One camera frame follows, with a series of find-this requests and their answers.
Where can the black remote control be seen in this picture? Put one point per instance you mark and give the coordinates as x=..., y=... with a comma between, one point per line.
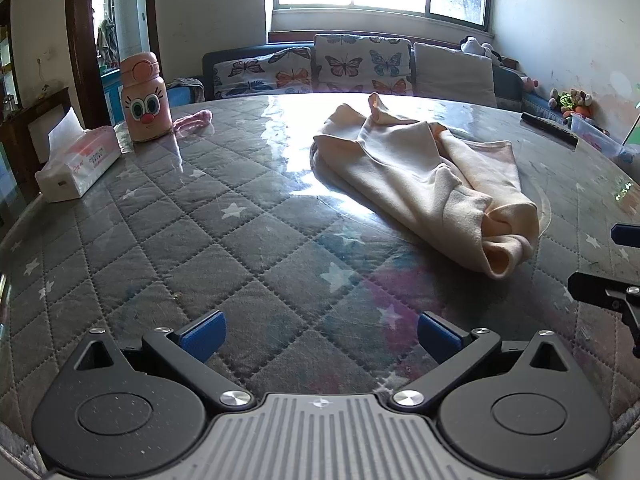
x=547, y=128

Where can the panda plush toy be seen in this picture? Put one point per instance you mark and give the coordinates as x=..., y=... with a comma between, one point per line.
x=475, y=47

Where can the dark wooden door frame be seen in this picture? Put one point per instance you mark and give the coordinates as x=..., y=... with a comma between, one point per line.
x=80, y=35

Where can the pink cartoon face bottle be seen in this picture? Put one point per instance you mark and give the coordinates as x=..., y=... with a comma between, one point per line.
x=145, y=105

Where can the pile of plush toys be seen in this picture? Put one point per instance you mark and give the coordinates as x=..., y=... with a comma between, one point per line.
x=572, y=102

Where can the cream garment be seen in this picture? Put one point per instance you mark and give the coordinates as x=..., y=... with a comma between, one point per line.
x=400, y=170

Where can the dark wooden cabinet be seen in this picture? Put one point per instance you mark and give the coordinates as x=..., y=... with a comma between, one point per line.
x=20, y=125

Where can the blue cloth on chair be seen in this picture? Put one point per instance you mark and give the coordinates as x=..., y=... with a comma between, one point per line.
x=182, y=92

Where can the plain white cushion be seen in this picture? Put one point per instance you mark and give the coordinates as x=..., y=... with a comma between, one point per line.
x=452, y=72

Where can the blue cabinet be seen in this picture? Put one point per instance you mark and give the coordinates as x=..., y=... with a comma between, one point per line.
x=110, y=95

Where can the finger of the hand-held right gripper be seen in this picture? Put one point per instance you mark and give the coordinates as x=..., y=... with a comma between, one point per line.
x=626, y=235
x=592, y=290

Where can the butterfly print cushion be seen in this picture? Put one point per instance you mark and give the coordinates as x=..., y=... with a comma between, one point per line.
x=260, y=72
x=360, y=62

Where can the dark blue sofa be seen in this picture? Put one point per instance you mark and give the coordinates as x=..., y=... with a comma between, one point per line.
x=225, y=55

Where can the white tissue box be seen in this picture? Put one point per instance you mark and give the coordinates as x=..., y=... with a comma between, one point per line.
x=80, y=165

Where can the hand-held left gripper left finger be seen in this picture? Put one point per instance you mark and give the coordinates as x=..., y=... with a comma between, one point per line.
x=202, y=336

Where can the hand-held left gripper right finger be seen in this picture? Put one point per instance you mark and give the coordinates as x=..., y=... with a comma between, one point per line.
x=437, y=337

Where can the clear plastic bin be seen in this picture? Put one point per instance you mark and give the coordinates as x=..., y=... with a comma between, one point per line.
x=597, y=137

